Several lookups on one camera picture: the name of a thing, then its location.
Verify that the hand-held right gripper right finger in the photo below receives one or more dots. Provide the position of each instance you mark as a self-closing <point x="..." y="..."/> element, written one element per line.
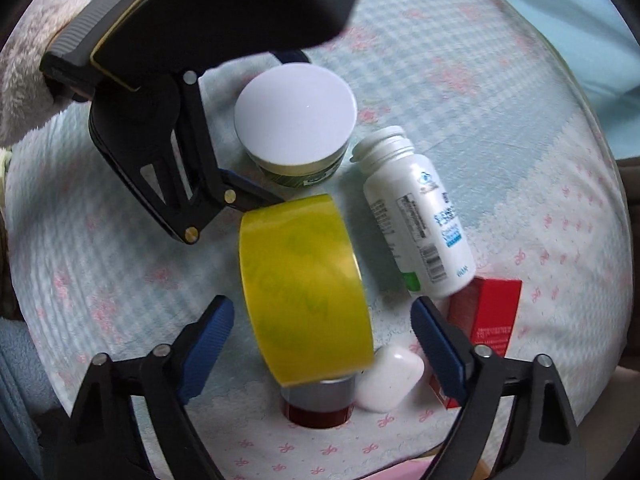
<point x="440" y="345"/>

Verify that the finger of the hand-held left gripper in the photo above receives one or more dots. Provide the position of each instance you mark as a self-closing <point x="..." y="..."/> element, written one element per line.
<point x="240" y="191"/>
<point x="292" y="56"/>

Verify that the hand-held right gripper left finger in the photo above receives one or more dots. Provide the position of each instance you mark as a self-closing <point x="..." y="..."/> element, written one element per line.
<point x="207" y="345"/>

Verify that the yellow tape roll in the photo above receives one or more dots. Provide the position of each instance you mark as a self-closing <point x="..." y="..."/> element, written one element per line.
<point x="300" y="285"/>

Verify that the person's left forearm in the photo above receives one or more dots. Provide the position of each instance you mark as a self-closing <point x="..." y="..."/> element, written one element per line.
<point x="25" y="60"/>

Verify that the white-lidded green jar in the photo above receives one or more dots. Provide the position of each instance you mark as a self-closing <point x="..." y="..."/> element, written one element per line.
<point x="295" y="110"/>

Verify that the white earbuds case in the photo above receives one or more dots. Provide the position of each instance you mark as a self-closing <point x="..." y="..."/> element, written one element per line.
<point x="390" y="380"/>

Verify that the red box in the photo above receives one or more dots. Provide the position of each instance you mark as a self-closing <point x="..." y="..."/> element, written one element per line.
<point x="492" y="310"/>

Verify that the checked blanket with pink bows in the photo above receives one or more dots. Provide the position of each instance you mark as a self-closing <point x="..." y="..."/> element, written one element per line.
<point x="125" y="270"/>

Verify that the red jar with silver lid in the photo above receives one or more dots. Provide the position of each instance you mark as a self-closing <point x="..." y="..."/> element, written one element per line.
<point x="320" y="402"/>

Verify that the pink cloth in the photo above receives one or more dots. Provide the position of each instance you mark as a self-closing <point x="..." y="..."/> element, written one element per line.
<point x="415" y="472"/>

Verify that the white pill bottle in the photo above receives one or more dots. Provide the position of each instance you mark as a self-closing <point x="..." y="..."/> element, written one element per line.
<point x="415" y="210"/>

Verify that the blue fuzzy cloth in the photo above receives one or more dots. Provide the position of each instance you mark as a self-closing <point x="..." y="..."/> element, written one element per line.
<point x="20" y="360"/>

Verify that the light blue cloth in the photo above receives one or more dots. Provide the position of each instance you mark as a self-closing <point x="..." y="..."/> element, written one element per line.
<point x="575" y="20"/>

